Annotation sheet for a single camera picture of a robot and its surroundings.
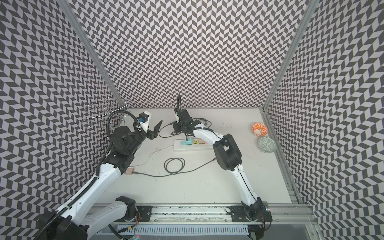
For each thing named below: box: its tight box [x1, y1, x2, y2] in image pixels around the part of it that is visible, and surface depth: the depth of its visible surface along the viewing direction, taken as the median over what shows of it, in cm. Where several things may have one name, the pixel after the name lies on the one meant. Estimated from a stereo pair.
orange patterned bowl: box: [251, 122, 268, 137], surface depth 104 cm
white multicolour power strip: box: [173, 139, 213, 151], surface depth 96 cm
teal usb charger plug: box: [185, 138, 193, 146], surface depth 95 cm
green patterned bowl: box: [257, 136, 277, 154], surface depth 97 cm
